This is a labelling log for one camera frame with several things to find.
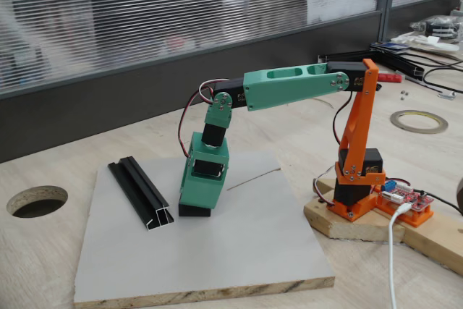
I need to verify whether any light wooden base board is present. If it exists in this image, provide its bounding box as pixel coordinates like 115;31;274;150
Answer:
303;198;406;243

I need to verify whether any black slotted holder block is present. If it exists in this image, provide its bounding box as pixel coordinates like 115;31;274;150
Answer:
177;203;213;218

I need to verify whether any grey plywood board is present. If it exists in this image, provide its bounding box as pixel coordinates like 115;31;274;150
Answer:
73;150;336;305

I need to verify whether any glass partition with blinds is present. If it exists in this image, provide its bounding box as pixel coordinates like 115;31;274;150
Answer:
0;0;463;99

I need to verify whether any small red plastic part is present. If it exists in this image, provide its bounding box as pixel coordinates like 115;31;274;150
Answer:
376;72;403;84

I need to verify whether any red controller circuit board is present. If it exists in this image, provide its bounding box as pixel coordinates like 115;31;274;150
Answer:
378;177;434;213

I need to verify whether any flat blue box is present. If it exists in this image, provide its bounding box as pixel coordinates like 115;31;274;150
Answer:
371;42;412;51

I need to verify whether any orange controller board holder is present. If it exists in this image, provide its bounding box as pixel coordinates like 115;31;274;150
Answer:
375;200;435;229

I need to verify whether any long wooden plank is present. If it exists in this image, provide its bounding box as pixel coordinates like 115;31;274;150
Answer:
375;207;463;276

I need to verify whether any white plastic parts pile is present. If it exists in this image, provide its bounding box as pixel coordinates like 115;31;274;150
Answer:
390;32;460;53

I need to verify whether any dark round object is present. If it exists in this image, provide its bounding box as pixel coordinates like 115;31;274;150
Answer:
454;177;463;216

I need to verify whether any black and white bundle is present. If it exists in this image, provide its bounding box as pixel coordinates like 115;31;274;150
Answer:
410;14;463;41

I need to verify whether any red white black gripper wire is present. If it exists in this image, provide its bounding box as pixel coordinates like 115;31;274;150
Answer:
179;79;231;160

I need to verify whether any black aluminium profile rail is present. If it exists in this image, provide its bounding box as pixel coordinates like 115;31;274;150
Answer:
107;156;175;232

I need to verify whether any red white black base wire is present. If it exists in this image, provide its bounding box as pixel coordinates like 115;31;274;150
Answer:
313;166;339;206

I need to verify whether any black shoulder servo wire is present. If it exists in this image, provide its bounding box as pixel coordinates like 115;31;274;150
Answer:
331;91;354;145

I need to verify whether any black metal frame profile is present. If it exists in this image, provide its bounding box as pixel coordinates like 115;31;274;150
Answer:
318;50;377;64
370;48;426;82

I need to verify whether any flat tape roll ring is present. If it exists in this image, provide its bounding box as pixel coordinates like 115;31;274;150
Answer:
389;109;449;135

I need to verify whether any white USB cable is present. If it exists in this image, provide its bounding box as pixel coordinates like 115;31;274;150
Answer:
388;203;412;309

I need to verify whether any thin black looped cable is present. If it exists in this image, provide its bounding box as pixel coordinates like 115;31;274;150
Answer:
422;61;463;95

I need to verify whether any black power cable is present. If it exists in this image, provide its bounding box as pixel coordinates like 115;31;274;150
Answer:
412;187;463;216

